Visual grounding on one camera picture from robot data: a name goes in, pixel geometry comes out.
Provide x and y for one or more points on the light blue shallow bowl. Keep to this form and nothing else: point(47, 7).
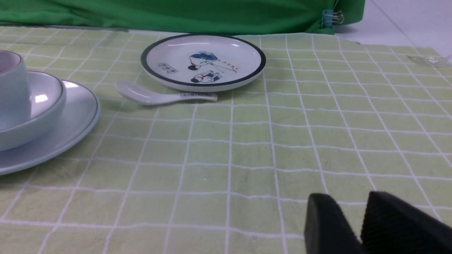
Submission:
point(48, 99)

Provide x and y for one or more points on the white printed ceramic spoon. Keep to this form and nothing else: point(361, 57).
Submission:
point(146, 97)

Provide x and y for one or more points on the teal binder clip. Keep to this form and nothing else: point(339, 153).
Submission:
point(331, 18)

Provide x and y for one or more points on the green backdrop cloth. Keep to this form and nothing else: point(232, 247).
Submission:
point(233, 17)

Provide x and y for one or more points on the clear adhesive tape piece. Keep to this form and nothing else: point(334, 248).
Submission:
point(433, 61)

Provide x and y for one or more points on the black-rimmed cartoon plate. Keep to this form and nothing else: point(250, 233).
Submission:
point(203, 63)

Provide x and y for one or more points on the light blue large plate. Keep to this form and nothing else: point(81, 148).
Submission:
point(79, 117)

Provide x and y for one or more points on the light blue cup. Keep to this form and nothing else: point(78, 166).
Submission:
point(15, 105)

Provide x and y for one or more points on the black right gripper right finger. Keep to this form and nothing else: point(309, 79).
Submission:
point(393, 226)

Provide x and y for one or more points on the green checkered tablecloth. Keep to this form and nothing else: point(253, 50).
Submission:
point(232, 177)

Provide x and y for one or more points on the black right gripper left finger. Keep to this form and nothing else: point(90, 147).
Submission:
point(327, 230)

